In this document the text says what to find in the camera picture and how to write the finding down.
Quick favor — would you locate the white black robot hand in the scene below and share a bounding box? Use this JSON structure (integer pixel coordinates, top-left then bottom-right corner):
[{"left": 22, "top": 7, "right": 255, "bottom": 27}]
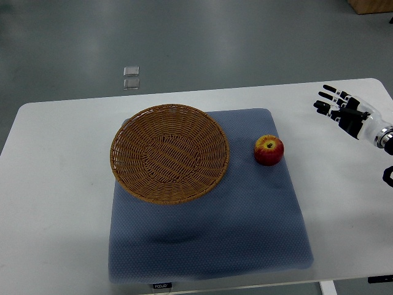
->
[{"left": 313, "top": 84, "right": 382, "bottom": 140}]

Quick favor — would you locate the red yellow apple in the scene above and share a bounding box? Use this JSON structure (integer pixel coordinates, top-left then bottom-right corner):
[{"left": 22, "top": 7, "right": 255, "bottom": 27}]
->
[{"left": 254, "top": 135, "right": 284, "bottom": 166}]

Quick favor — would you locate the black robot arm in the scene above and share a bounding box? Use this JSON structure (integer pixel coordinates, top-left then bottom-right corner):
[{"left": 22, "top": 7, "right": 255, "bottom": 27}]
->
[{"left": 373, "top": 125, "right": 392, "bottom": 155}]

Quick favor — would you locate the brown wicker basket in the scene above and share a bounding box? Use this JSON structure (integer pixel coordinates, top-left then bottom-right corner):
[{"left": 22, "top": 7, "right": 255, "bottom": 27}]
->
[{"left": 110, "top": 104, "right": 230, "bottom": 205}]

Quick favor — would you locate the wooden box corner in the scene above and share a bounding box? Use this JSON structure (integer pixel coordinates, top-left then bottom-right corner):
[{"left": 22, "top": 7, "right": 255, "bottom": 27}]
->
[{"left": 347, "top": 0, "right": 392, "bottom": 15}]

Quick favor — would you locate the blue grey cushion mat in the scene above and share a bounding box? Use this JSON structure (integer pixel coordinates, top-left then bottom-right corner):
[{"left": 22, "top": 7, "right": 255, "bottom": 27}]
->
[{"left": 109, "top": 108, "right": 313, "bottom": 284}]

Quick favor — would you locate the white table leg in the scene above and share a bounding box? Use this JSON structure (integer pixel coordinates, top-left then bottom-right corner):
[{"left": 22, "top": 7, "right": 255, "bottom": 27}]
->
[{"left": 319, "top": 281, "right": 338, "bottom": 295}]

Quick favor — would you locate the lower floor plate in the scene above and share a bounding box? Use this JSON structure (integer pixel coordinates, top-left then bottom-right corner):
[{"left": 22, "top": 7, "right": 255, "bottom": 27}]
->
[{"left": 123, "top": 77, "right": 140, "bottom": 90}]

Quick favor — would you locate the floor plate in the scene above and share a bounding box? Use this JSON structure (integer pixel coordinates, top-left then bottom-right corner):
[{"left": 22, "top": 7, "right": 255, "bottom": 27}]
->
[
  {"left": 123, "top": 77, "right": 140, "bottom": 90},
  {"left": 123, "top": 66, "right": 139, "bottom": 77}
]

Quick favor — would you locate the upper floor plate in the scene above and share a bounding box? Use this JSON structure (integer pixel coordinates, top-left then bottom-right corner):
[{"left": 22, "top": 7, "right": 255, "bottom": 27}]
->
[{"left": 123, "top": 66, "right": 139, "bottom": 77}]

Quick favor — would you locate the black label tag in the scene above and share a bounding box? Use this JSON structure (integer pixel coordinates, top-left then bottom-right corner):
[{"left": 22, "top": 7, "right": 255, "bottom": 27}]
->
[{"left": 152, "top": 282, "right": 173, "bottom": 289}]

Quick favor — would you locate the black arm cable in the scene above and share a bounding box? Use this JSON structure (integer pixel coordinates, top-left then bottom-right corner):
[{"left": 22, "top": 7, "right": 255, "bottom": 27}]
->
[{"left": 381, "top": 165, "right": 393, "bottom": 187}]

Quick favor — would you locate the black table bracket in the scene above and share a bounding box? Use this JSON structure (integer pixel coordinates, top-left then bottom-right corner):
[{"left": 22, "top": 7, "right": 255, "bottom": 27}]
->
[{"left": 367, "top": 275, "right": 393, "bottom": 284}]

